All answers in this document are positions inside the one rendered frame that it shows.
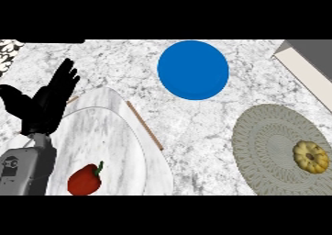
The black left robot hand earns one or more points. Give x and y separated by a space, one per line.
43 104

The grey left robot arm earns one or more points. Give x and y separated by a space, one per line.
21 168

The white marble tiered shelf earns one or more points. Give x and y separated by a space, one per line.
114 143

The grey round woven placemat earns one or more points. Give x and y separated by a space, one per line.
267 150

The yellow ribbed tomato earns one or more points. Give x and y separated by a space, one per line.
311 157

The black and white patterned panel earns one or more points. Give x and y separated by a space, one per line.
3 58

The red bell pepper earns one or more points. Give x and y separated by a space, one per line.
86 180

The blue round plate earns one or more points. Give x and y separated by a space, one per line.
193 70

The grey and cream cabinet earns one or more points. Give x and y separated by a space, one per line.
314 67

